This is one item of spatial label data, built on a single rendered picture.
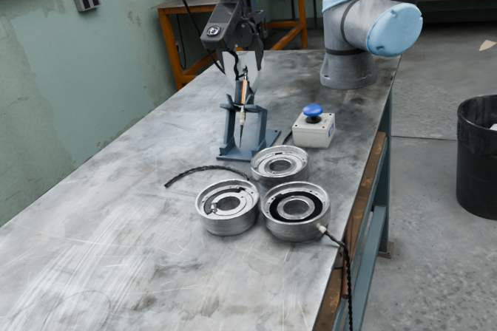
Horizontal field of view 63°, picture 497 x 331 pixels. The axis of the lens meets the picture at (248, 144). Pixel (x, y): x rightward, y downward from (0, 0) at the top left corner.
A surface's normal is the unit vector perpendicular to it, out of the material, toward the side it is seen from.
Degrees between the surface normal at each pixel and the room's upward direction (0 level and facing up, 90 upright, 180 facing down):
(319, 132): 90
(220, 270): 0
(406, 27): 97
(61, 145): 90
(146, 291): 0
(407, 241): 0
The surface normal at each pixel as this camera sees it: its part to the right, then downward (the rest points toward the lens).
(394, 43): 0.35, 0.53
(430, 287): -0.15, -0.86
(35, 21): 0.91, 0.08
